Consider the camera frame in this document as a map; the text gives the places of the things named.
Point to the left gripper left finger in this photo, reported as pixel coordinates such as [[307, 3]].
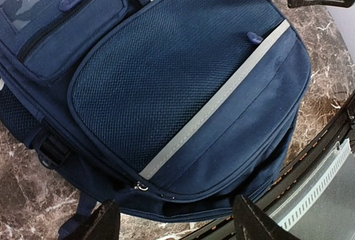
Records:
[[93, 223]]

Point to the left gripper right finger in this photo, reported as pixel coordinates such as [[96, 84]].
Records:
[[250, 222]]

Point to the navy blue student backpack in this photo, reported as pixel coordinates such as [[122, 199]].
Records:
[[171, 108]]

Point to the white slotted cable duct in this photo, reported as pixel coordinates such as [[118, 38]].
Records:
[[310, 190]]

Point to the black front rail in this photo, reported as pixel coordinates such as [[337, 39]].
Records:
[[290, 178]]

